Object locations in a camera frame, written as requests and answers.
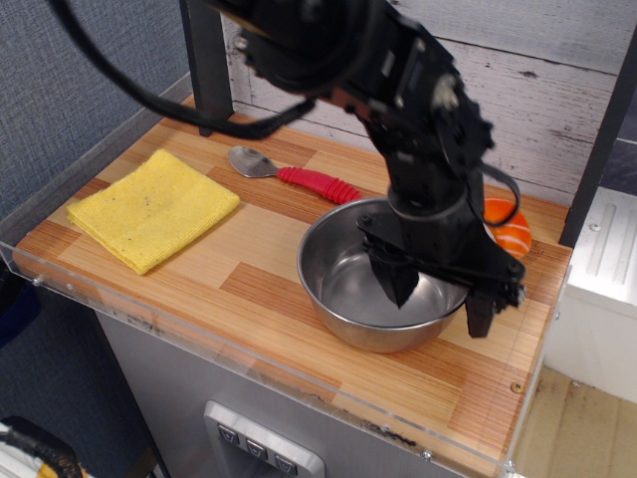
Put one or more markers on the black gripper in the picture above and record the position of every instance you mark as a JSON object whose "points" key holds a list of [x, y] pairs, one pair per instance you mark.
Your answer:
{"points": [[453, 246]]}

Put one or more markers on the silver metal bowl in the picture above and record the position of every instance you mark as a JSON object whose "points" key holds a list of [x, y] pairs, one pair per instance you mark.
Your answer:
{"points": [[337, 273]]}

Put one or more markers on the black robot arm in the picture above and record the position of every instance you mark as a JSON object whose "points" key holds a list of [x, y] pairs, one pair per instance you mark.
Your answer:
{"points": [[402, 85]]}

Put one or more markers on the salmon nigiri sushi toy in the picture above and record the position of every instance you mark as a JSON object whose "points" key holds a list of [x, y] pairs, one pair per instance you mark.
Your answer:
{"points": [[515, 236]]}

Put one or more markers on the white aluminium side block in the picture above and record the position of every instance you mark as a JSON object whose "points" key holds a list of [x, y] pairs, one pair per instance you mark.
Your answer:
{"points": [[593, 336]]}

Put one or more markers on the grey dispenser button panel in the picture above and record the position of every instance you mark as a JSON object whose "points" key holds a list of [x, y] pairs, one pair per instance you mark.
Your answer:
{"points": [[228, 427]]}

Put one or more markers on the silver toy fridge cabinet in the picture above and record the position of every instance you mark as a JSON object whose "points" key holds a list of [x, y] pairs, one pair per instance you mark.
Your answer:
{"points": [[173, 375]]}

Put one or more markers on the yellow folded cloth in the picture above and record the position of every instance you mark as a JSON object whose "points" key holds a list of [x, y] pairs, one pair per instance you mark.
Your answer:
{"points": [[154, 212]]}

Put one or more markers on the yellow object bottom left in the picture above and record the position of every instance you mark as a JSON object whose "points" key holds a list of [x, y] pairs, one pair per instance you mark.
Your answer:
{"points": [[45, 471]]}

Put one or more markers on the red handled metal spoon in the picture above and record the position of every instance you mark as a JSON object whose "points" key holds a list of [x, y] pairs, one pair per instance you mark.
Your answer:
{"points": [[253, 164]]}

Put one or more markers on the black right frame post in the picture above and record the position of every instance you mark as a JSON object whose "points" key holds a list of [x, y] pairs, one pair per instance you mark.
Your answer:
{"points": [[610, 126]]}

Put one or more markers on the black frame post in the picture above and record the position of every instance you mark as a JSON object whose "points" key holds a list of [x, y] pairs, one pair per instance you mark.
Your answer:
{"points": [[207, 59], [610, 126]]}

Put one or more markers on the black left frame post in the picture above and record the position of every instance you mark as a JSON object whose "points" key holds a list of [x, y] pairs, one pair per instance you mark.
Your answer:
{"points": [[207, 59]]}

